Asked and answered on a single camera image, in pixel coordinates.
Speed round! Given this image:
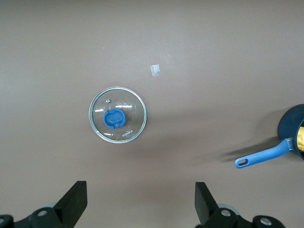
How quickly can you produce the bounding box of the glass lid with blue knob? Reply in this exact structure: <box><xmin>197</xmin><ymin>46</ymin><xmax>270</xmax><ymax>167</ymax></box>
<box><xmin>88</xmin><ymin>86</ymin><xmax>147</xmax><ymax>144</ymax></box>

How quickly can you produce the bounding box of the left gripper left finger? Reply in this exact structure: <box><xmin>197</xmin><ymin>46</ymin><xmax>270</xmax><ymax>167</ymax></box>
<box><xmin>0</xmin><ymin>180</ymin><xmax>87</xmax><ymax>228</ymax></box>

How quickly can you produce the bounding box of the yellow potato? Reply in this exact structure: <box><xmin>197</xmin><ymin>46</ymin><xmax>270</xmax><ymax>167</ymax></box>
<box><xmin>294</xmin><ymin>125</ymin><xmax>304</xmax><ymax>152</ymax></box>

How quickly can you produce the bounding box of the dark pot with blue handle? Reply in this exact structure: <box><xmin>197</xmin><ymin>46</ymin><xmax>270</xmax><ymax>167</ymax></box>
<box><xmin>234</xmin><ymin>103</ymin><xmax>304</xmax><ymax>170</ymax></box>

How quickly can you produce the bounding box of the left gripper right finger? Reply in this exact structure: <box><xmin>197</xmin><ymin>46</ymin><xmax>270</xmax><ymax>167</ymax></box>
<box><xmin>195</xmin><ymin>181</ymin><xmax>286</xmax><ymax>228</ymax></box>

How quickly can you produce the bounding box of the brown table cover sheet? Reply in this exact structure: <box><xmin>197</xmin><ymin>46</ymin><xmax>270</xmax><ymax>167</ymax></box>
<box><xmin>0</xmin><ymin>0</ymin><xmax>304</xmax><ymax>228</ymax></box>

